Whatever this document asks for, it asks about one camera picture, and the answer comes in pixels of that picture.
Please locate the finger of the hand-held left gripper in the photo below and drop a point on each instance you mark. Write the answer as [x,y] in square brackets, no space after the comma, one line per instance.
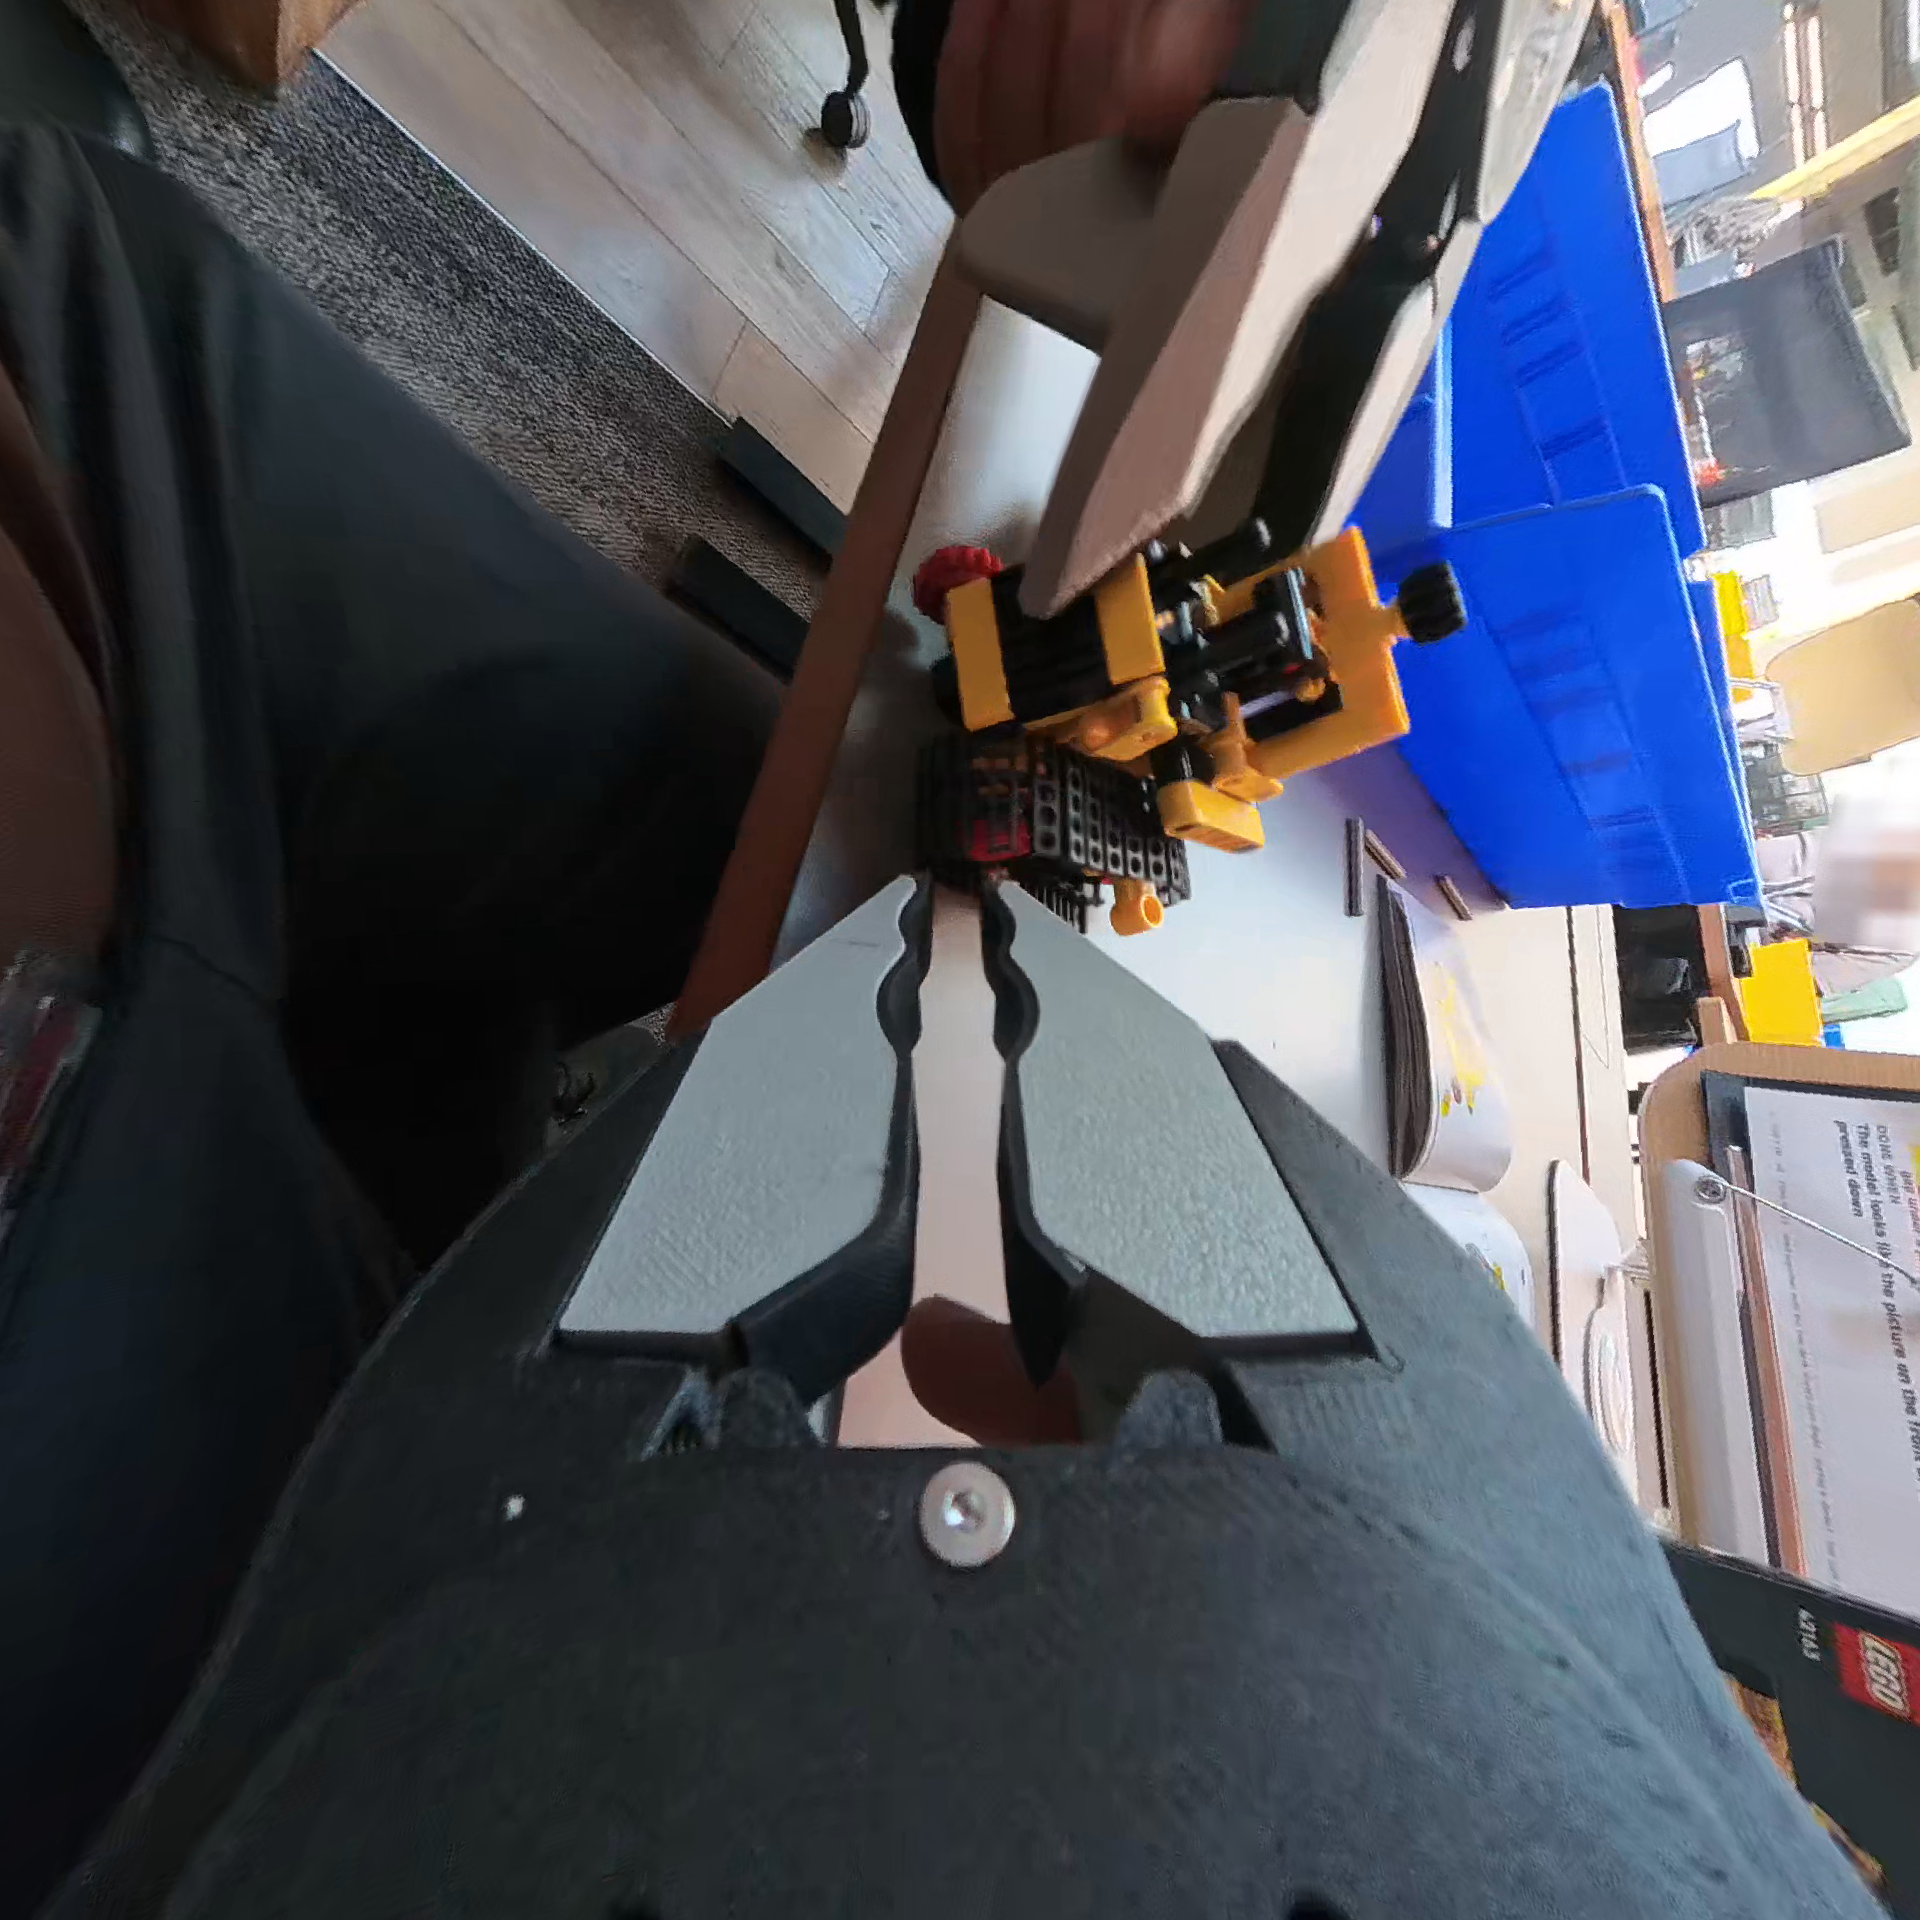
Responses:
[1394,406]
[1198,375]

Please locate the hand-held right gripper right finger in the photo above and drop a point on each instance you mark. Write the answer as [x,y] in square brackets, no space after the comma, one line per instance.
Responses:
[1171,1188]

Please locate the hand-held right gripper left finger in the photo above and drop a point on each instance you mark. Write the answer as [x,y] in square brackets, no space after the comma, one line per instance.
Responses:
[752,1172]

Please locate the yellow black lego vehicle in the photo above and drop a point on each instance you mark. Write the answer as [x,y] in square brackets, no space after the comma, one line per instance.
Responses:
[1052,643]

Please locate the black grey lego chassis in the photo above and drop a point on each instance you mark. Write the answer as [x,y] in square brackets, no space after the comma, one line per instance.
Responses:
[1078,824]

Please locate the lego instruction booklet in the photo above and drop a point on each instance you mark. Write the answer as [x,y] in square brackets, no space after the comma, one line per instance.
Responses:
[1454,1050]

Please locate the dark lego beam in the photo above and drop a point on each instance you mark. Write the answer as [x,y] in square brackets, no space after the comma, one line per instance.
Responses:
[1383,854]
[1354,871]
[1451,898]

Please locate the black lego box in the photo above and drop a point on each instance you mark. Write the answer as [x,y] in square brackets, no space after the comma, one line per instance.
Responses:
[1802,1695]

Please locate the person's right hand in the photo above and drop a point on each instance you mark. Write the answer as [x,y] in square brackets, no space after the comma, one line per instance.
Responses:
[975,1379]

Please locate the person's left hand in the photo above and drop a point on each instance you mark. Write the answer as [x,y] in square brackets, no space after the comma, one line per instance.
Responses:
[1078,78]

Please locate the blue storage bin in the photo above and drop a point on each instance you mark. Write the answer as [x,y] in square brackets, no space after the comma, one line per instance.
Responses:
[1563,330]
[1575,720]

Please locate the black table foot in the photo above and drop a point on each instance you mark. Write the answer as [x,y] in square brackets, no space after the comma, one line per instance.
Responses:
[737,601]
[779,488]

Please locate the white device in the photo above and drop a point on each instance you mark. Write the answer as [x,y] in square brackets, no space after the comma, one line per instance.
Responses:
[1590,1306]

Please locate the black chair caster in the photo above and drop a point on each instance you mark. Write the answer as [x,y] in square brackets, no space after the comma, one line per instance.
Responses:
[846,119]

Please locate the wooden document stand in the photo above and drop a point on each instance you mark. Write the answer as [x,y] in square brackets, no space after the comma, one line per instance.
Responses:
[1673,1140]

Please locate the yellow box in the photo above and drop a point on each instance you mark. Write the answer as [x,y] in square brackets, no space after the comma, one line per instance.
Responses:
[1783,990]

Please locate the printed instruction sheet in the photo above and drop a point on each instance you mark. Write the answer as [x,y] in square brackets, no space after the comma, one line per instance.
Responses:
[1844,1320]

